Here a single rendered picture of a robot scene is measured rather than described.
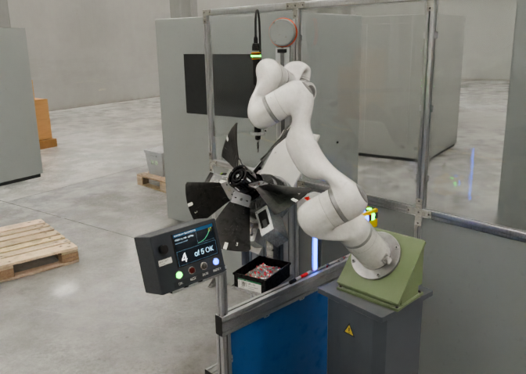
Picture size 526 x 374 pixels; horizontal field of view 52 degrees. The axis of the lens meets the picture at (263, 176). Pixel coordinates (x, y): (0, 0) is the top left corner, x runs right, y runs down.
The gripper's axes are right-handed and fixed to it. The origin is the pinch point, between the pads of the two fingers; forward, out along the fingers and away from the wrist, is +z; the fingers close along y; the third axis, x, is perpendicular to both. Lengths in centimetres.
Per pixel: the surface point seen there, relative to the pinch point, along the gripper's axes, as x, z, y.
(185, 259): -47, -42, -72
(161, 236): -38, -39, -79
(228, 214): -57, 5, -15
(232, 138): -27.4, 29.0, 9.2
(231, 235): -65, 0, -18
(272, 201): -48, -17, -8
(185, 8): 66, 519, 337
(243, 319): -82, -38, -45
